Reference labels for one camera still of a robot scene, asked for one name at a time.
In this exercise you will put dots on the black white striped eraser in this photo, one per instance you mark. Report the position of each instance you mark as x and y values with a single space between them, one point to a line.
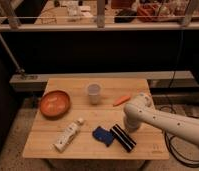
123 138

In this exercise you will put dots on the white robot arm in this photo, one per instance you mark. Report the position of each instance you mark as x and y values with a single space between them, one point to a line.
139 109

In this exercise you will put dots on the clear plastic cup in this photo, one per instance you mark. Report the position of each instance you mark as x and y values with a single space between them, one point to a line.
93 91

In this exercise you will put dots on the orange carrot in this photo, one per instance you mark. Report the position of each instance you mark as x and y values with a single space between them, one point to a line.
121 100

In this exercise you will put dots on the orange bowl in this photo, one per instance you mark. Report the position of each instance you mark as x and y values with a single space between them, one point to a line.
54 104

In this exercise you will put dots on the blue crumpled cloth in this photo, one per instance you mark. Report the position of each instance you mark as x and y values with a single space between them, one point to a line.
103 136

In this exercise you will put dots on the white tube bottle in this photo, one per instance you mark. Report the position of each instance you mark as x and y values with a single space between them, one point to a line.
68 135

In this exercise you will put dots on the black object on shelf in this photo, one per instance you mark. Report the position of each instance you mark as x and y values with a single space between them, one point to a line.
125 16

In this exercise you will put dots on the diagonal metal strut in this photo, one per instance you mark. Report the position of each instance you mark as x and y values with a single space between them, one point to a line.
19 69

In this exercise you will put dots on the red basket on shelf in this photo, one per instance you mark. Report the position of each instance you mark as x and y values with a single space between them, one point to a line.
150 12

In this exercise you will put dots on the grey metal rail beam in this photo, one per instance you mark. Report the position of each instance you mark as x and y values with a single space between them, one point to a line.
37 82

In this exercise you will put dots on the upper metal frame shelf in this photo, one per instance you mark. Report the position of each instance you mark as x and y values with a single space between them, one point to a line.
93 15

